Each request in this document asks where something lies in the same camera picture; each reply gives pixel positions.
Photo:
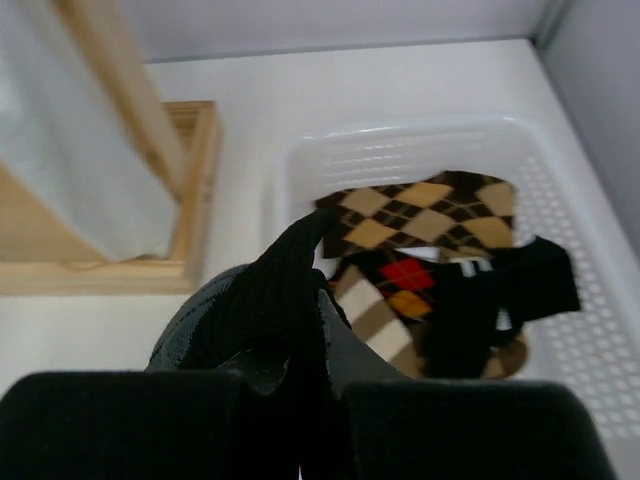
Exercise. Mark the black grey blue sock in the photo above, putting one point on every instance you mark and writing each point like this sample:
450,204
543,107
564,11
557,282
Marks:
301,430

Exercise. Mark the white hanging cloth bag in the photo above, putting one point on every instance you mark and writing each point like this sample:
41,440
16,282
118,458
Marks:
63,142

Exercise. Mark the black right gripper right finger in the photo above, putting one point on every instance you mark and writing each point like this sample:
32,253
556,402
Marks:
348,359

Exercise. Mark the white plastic basket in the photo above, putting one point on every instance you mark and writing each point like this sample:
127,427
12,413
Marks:
594,351

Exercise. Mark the red yellow argyle sock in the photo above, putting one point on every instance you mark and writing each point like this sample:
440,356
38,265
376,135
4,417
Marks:
405,282

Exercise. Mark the brown tan argyle sock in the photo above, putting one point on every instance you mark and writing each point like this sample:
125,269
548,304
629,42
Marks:
462,213

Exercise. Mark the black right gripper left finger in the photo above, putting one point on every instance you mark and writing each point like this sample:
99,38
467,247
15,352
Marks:
240,322

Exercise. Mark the wooden clothes rack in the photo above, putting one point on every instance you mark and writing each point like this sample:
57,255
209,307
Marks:
180,142

